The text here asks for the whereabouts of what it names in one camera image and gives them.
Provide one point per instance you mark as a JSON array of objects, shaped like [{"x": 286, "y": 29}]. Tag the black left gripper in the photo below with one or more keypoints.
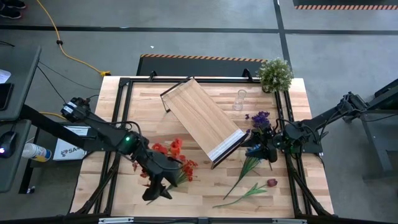
[{"x": 163, "y": 172}]

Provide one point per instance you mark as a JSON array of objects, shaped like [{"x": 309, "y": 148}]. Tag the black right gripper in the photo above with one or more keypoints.
[{"x": 269, "y": 140}]

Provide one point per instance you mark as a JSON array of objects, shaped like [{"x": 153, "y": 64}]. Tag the red-orange artificial flower bunch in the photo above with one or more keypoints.
[{"x": 188, "y": 169}]

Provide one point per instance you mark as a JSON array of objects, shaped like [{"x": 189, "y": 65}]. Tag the red artificial flower bunch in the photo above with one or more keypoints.
[{"x": 159, "y": 148}]

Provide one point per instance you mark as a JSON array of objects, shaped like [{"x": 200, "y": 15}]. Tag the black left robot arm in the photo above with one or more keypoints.
[{"x": 105, "y": 133}]

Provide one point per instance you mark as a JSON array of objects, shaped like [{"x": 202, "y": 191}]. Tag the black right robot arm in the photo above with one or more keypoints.
[{"x": 326, "y": 116}]

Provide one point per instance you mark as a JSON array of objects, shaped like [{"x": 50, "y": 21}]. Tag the blue artificial flower bunch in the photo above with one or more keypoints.
[{"x": 247, "y": 168}]

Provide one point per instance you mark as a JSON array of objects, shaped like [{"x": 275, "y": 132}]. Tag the purple artificial flower bunch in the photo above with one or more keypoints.
[{"x": 261, "y": 118}]

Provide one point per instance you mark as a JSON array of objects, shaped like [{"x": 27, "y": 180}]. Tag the dark red artificial tulip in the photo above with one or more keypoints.
[{"x": 272, "y": 182}]

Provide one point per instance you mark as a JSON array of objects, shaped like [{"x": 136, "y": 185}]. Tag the small grey clamp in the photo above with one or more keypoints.
[{"x": 204, "y": 221}]

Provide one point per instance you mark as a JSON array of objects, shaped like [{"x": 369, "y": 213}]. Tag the clear glass vase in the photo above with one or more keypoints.
[{"x": 239, "y": 101}]

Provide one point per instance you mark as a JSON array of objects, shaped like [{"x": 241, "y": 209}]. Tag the green potted plant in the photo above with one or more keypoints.
[{"x": 275, "y": 74}]

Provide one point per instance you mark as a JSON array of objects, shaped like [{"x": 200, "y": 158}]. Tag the white printed cardboard box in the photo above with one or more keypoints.
[{"x": 66, "y": 152}]

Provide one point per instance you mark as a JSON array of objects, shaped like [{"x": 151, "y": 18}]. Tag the black mat with striped edge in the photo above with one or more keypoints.
[
  {"x": 342, "y": 2},
  {"x": 199, "y": 67}
]

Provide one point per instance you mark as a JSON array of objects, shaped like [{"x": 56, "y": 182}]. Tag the dark grey cart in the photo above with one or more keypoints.
[{"x": 379, "y": 155}]

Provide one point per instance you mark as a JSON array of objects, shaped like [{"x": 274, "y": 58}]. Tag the white spray can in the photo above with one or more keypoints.
[{"x": 35, "y": 151}]

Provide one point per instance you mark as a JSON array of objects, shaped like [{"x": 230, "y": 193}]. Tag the black computer mouse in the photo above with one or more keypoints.
[{"x": 7, "y": 143}]

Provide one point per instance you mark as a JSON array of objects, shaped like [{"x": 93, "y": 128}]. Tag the grey desk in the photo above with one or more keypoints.
[{"x": 21, "y": 77}]

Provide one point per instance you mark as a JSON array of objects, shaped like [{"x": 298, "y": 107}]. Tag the white paper sheet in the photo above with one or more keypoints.
[{"x": 3, "y": 76}]

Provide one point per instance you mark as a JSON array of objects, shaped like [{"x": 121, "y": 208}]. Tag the person's shoe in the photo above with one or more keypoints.
[
  {"x": 14, "y": 3},
  {"x": 9, "y": 13}
]

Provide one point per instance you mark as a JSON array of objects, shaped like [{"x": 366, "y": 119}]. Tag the black aluminium table frame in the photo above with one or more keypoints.
[{"x": 279, "y": 109}]

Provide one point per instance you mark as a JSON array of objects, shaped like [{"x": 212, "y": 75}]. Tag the silver metal bracket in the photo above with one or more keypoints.
[
  {"x": 289, "y": 221},
  {"x": 115, "y": 220}
]

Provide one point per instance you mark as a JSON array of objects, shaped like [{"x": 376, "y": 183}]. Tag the wooden shelf with black frame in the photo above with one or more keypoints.
[{"x": 202, "y": 115}]

